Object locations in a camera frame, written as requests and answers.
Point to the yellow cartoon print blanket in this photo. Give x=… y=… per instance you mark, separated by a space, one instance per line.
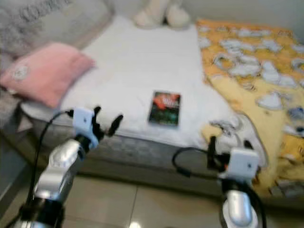
x=256 y=71

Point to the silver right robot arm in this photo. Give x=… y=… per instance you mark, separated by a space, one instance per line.
x=240 y=209

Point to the dark book with red cover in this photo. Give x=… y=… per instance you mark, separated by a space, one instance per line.
x=164 y=109

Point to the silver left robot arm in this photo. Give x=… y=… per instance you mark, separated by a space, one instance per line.
x=59 y=166

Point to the bed with white sheet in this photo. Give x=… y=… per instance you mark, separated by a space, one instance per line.
x=137 y=61

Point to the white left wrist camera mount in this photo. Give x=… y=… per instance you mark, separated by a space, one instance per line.
x=83 y=121

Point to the grey fuzzy throw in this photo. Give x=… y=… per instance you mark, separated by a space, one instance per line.
x=12 y=47

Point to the cream plush toy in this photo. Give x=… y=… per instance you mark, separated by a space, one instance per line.
x=159 y=14

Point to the grey headboard with lettering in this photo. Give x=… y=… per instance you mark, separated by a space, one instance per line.
x=71 y=23

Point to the pink pillow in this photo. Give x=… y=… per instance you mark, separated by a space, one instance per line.
x=47 y=76

